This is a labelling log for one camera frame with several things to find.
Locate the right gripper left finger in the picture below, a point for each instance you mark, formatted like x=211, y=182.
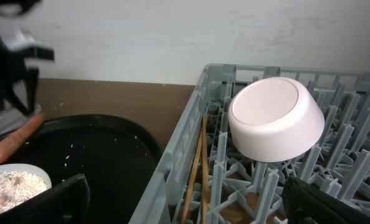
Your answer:
x=67, y=202

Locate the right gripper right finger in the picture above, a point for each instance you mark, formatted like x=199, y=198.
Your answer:
x=305, y=204

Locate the orange carrot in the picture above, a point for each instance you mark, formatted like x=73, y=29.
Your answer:
x=14, y=141

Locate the grey plate with food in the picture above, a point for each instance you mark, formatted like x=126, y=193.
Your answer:
x=19, y=183

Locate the white pink bowl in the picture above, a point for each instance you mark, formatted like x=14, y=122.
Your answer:
x=275, y=119

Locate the wooden chopstick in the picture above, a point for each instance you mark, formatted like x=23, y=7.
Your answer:
x=204, y=170
x=191, y=181

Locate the grey dishwasher rack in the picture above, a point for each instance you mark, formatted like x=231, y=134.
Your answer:
x=242, y=188

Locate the round black tray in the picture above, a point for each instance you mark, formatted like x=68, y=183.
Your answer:
x=117, y=156

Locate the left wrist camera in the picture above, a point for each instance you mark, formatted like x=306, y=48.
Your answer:
x=24, y=43

